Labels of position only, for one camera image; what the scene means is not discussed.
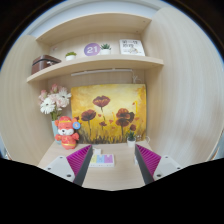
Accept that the small potted succulent white pot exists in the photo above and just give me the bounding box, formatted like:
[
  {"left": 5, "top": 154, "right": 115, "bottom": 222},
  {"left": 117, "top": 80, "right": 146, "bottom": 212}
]
[{"left": 126, "top": 130, "right": 137, "bottom": 149}]

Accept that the white light bar cable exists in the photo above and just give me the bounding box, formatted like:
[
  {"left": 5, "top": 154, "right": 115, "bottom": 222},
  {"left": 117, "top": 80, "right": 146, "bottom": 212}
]
[{"left": 131, "top": 74, "right": 143, "bottom": 85}]

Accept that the wooden shelf unit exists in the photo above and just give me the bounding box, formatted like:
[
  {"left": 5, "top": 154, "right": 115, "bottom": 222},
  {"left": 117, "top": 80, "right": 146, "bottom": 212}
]
[{"left": 26, "top": 12, "right": 165, "bottom": 84}]

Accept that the white light bar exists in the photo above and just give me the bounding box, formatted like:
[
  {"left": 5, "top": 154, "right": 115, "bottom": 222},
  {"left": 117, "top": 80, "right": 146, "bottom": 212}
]
[{"left": 70, "top": 68, "right": 135, "bottom": 77}]

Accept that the red plush mouse toy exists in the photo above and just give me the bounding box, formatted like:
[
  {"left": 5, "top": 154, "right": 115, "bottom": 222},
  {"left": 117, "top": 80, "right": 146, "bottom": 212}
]
[{"left": 53, "top": 115, "right": 82, "bottom": 151}]

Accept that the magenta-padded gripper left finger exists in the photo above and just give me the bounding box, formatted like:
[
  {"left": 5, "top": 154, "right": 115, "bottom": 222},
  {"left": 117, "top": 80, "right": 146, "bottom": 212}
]
[{"left": 43, "top": 143, "right": 95, "bottom": 187}]

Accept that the yellow poppy flower painting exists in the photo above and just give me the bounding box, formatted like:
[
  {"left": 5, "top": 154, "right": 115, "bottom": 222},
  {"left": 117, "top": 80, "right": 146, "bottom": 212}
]
[{"left": 70, "top": 83, "right": 148, "bottom": 145}]

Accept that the light blue vase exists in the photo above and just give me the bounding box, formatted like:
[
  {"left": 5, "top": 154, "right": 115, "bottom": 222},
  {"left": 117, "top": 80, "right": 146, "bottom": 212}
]
[{"left": 50, "top": 119, "right": 63, "bottom": 145}]

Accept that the pink and white flower bouquet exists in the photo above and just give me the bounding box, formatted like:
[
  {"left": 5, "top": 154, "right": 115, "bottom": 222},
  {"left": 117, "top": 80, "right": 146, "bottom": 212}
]
[{"left": 38, "top": 83, "right": 73, "bottom": 122}]

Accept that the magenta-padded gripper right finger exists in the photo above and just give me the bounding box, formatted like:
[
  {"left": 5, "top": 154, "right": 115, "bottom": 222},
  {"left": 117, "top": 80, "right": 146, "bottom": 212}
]
[{"left": 133, "top": 143, "right": 184, "bottom": 186}]

